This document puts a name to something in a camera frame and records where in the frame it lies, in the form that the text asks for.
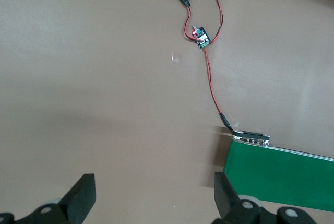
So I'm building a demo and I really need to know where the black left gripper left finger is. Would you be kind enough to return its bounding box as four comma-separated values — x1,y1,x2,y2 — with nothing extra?
0,173,97,224

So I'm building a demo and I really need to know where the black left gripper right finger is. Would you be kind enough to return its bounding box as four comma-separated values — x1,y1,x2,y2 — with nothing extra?
212,172,318,224

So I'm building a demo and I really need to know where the green conveyor belt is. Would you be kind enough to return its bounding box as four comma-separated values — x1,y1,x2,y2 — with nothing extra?
223,129,334,213

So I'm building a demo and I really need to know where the clear tape patch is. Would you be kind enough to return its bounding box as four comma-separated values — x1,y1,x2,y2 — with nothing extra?
169,52,183,65

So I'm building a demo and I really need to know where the small speed controller board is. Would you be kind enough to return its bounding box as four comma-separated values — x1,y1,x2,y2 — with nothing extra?
192,24,211,50

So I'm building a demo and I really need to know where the red black supply wire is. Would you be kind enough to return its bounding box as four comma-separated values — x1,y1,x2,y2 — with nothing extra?
158,0,225,46

